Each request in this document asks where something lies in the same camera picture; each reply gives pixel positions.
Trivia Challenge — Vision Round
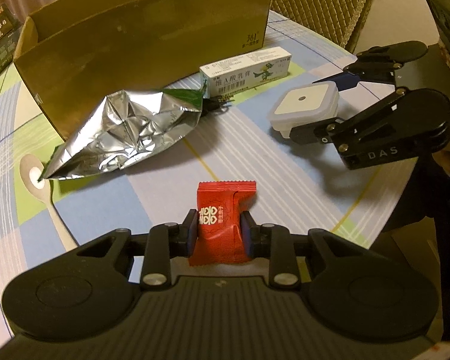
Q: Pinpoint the red candy packet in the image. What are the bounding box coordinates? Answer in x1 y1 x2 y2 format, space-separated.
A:
188 180 257 267

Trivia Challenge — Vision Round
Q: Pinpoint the checkered tablecloth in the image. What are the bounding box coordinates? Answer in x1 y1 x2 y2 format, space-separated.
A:
0 13 415 347

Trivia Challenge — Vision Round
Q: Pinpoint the quilted brown chair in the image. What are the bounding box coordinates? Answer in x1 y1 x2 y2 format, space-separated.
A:
271 0 373 52

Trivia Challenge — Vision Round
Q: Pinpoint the white green ointment box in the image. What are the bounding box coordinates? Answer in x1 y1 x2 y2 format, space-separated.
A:
199 46 292 98

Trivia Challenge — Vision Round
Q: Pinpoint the silver foil bag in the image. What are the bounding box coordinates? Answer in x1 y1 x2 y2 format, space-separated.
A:
40 88 205 180

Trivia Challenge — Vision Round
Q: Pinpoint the white plastic spoon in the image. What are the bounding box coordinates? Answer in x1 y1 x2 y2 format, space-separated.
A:
19 154 78 251

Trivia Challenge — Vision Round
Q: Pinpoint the brown cardboard box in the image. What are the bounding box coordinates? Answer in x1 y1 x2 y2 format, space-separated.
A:
14 0 271 138

